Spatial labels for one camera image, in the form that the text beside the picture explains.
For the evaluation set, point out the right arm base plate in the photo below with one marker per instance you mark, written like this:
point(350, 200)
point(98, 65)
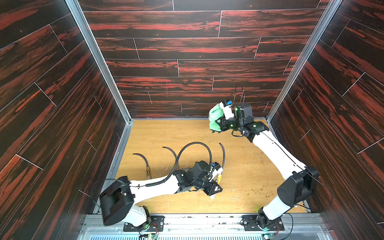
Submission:
point(256, 223)

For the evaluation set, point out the green microfibre rag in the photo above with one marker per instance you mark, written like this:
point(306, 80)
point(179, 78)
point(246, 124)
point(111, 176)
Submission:
point(215, 114)

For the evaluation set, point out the sickle plain wooden handle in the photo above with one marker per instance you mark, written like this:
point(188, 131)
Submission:
point(175, 156)

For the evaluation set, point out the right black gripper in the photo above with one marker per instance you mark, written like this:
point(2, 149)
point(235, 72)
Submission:
point(223, 124)

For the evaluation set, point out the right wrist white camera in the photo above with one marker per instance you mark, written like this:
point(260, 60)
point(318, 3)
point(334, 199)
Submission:
point(226, 106)

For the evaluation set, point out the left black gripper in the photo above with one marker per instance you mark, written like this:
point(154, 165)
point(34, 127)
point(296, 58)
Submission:
point(211, 186)

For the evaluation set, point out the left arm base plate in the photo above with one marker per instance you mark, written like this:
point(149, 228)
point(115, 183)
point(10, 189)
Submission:
point(155, 224)

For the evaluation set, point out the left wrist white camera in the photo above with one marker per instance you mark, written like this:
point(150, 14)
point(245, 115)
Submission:
point(216, 170)

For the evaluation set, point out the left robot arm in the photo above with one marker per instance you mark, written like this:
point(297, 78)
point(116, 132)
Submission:
point(119, 201)

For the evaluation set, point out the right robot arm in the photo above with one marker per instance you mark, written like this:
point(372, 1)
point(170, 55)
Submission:
point(300, 180)

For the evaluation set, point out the wrist white camera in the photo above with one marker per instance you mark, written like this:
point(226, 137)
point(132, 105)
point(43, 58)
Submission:
point(216, 170)
point(226, 106)

